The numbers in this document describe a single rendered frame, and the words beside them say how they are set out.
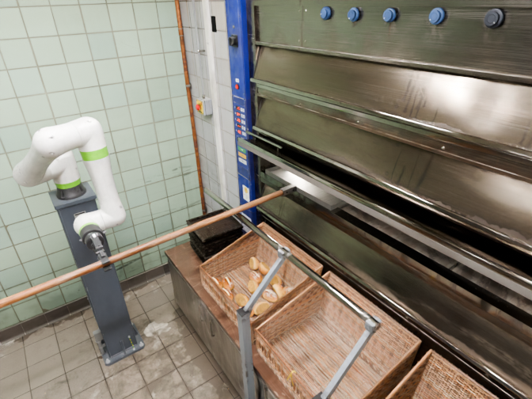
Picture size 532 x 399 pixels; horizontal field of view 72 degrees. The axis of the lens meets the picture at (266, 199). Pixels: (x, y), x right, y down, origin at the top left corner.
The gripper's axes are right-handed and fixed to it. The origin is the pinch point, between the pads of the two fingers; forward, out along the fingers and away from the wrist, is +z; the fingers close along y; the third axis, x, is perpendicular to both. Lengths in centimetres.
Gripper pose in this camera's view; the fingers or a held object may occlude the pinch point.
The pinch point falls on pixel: (104, 262)
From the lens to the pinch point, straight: 166.0
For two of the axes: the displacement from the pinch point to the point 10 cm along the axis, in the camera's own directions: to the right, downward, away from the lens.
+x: -8.2, 3.0, -4.9
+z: 5.7, 3.9, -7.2
